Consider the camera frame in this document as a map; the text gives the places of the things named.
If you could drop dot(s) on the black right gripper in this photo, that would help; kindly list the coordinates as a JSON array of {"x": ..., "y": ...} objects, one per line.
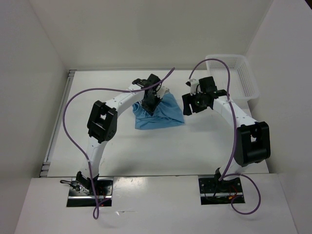
[{"x": 186, "y": 99}]

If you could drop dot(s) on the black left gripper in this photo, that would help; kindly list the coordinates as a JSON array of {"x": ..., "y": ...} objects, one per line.
[{"x": 150, "y": 109}]

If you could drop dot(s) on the light blue mesh shorts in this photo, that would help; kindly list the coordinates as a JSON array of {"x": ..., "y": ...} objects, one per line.
[{"x": 167, "y": 114}]

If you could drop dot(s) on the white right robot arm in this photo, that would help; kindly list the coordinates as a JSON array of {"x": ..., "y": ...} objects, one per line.
[{"x": 251, "y": 137}]

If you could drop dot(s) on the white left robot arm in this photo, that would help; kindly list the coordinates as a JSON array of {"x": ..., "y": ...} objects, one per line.
[{"x": 102, "y": 123}]

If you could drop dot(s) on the white perforated plastic basket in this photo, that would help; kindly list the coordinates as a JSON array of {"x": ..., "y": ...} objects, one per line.
[{"x": 243, "y": 85}]

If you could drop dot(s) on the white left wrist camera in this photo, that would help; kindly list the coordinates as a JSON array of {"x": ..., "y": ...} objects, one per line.
[{"x": 162, "y": 91}]

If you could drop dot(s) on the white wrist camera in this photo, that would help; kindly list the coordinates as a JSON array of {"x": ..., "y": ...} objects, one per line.
[
  {"x": 194, "y": 86},
  {"x": 162, "y": 91}
]

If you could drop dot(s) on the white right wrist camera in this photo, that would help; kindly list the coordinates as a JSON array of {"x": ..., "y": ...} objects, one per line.
[{"x": 194, "y": 86}]

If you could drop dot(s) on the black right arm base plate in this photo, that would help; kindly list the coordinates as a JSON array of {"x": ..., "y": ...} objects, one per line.
[{"x": 213, "y": 192}]

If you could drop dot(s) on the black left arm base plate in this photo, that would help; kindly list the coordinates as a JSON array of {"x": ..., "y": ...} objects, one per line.
[{"x": 79, "y": 197}]

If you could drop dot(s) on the aluminium table edge rail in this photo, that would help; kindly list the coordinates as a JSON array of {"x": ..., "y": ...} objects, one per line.
[{"x": 49, "y": 153}]

